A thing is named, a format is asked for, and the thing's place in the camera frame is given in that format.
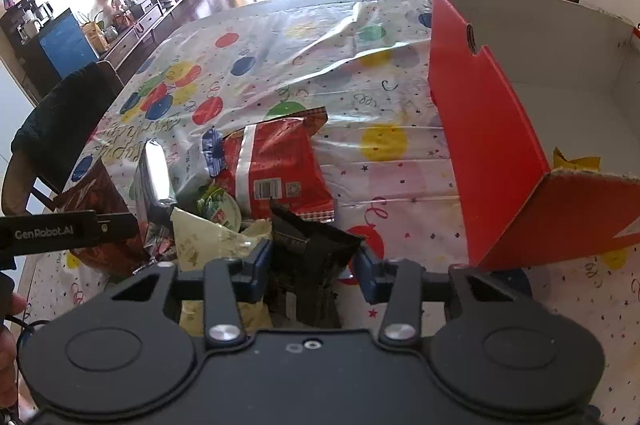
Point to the green jelly cup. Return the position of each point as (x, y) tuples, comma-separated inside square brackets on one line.
[(220, 207)]

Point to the wooden television console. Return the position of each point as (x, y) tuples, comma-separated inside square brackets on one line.
[(150, 12)]

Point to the red cardboard box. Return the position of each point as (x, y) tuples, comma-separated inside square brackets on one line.
[(480, 130)]

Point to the silver foil snack packet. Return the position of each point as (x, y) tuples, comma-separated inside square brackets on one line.
[(152, 175)]

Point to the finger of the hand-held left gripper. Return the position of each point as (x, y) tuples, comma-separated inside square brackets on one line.
[(117, 226)]

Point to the brown snack bag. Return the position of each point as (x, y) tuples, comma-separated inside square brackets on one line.
[(107, 200)]

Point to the black snack bag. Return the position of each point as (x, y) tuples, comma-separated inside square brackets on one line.
[(312, 255)]

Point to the balloon print tablecloth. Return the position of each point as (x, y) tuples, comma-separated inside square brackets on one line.
[(300, 55)]

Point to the blue cabinet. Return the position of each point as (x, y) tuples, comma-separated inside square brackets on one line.
[(67, 45)]

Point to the dark chair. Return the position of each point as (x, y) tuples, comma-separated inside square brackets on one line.
[(60, 120)]

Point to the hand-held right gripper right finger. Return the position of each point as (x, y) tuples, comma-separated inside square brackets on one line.
[(366, 277)]

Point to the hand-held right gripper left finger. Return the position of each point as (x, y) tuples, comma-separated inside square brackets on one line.
[(261, 272)]

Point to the red snack bag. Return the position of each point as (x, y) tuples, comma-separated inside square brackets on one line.
[(280, 165)]

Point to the white blue snack packet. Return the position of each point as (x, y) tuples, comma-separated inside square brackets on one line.
[(197, 165)]

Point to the pale yellow snack bag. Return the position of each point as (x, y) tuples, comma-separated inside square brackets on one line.
[(210, 240)]

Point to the yellow snack packet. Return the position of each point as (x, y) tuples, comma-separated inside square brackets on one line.
[(577, 162)]

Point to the coffee maker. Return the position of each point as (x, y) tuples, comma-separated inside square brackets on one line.
[(32, 17)]

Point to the person's left hand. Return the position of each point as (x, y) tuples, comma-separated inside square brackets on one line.
[(9, 350)]

